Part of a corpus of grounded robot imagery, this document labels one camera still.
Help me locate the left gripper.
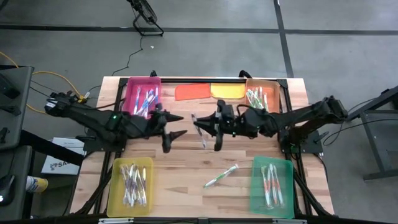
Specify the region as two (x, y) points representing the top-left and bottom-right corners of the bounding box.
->
(138, 111), (188, 154)

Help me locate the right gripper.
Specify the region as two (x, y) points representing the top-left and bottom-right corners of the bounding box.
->
(195, 111), (247, 152)

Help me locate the orange white toothbrush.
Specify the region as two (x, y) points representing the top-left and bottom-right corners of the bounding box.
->
(272, 164), (280, 206)
(260, 165), (272, 209)
(266, 163), (275, 205)

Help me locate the orange tray lid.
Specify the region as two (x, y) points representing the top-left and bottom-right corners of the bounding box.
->
(174, 83), (212, 101)

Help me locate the pink plastic bin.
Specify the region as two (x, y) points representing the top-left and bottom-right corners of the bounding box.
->
(122, 77), (162, 119)

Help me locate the orange plastic bin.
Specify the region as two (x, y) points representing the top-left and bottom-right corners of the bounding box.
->
(244, 78), (281, 114)

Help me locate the green plastic bin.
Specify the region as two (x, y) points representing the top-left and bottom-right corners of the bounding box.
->
(249, 156), (295, 220)

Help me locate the yellow plastic bin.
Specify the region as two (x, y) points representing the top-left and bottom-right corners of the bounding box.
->
(106, 156), (154, 218)

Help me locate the white cardboard box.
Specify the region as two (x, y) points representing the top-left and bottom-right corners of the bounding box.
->
(41, 136), (87, 175)

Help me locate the black floor fan stand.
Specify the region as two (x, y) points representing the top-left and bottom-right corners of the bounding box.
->
(126, 0), (165, 37)

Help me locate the yellow white spray can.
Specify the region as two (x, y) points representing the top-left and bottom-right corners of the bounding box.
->
(25, 175), (49, 194)

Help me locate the dark grey side desk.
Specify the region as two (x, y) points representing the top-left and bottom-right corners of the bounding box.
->
(0, 146), (34, 218)
(0, 65), (35, 152)

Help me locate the black computer mouse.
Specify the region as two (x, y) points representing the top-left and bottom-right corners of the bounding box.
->
(0, 174), (16, 205)

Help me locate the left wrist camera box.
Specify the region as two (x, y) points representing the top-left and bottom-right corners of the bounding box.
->
(154, 103), (169, 121)

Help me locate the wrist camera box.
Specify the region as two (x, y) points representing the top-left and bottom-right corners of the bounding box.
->
(154, 103), (169, 121)
(216, 99), (234, 125)

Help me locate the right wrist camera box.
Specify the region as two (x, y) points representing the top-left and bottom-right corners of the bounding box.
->
(216, 99), (234, 125)

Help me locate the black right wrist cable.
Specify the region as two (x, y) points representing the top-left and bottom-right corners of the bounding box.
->
(234, 103), (251, 114)

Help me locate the black aluminium table frame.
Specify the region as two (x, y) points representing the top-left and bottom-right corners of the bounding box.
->
(70, 76), (335, 224)

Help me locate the black floor cable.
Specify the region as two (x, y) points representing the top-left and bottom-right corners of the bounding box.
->
(322, 118), (398, 147)
(111, 34), (144, 77)

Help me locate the silver metal bracket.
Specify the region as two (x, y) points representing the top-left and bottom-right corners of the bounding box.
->
(98, 217), (134, 224)
(272, 218), (307, 224)

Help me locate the yellow cable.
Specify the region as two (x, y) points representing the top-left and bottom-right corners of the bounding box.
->
(0, 51), (82, 114)

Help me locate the black desk frame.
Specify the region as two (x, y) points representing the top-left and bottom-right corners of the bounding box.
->
(346, 85), (398, 181)

